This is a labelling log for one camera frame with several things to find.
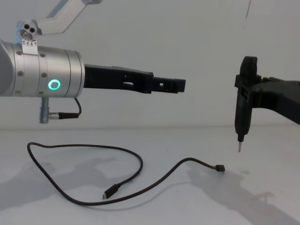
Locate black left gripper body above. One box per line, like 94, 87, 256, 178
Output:
83, 64, 155, 94

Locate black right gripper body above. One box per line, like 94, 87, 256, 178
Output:
257, 78, 300, 125

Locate black pen-shaped electric screwdriver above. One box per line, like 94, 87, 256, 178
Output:
235, 55, 260, 153

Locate white table cloth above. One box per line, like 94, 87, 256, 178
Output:
0, 126, 300, 225

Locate black cable with plugs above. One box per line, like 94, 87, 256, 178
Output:
27, 141, 226, 207

